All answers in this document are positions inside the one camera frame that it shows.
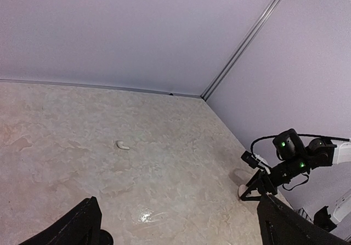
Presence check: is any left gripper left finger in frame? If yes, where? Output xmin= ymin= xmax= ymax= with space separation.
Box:
xmin=21 ymin=196 xmax=113 ymax=245

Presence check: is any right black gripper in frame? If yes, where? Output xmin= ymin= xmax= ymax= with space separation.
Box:
xmin=240 ymin=161 xmax=302 ymax=202

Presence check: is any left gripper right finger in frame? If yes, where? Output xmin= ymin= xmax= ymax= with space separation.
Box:
xmin=257 ymin=195 xmax=348 ymax=245

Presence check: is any white earbud charging case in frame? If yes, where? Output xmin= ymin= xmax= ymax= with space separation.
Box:
xmin=237 ymin=184 xmax=247 ymax=198

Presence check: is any white earbud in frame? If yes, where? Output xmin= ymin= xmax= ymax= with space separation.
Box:
xmin=116 ymin=140 xmax=130 ymax=150

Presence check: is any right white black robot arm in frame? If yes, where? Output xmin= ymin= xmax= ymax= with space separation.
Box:
xmin=237 ymin=128 xmax=350 ymax=201

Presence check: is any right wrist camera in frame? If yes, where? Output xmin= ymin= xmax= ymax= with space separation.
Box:
xmin=241 ymin=151 xmax=271 ymax=174

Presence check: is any right aluminium frame post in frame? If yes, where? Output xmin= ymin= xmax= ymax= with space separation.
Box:
xmin=200 ymin=0 xmax=282 ymax=102

